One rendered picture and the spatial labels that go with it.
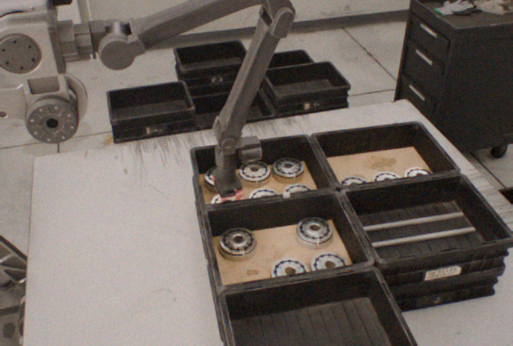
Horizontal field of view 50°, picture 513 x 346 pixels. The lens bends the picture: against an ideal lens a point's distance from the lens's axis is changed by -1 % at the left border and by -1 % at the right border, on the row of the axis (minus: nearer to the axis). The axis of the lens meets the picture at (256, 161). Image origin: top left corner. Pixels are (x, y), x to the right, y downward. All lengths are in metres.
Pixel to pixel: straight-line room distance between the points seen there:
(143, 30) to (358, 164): 0.94
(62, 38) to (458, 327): 1.24
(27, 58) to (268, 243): 0.80
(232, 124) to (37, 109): 0.53
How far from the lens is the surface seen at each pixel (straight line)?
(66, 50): 1.26
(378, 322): 1.45
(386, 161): 1.94
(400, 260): 1.45
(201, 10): 1.26
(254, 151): 1.54
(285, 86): 3.03
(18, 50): 1.27
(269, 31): 1.32
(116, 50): 1.25
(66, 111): 1.60
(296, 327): 1.41
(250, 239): 1.56
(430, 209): 1.78
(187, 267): 1.71
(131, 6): 4.53
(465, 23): 3.04
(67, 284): 1.75
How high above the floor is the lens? 1.96
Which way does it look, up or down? 37 degrees down
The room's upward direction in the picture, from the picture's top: straight up
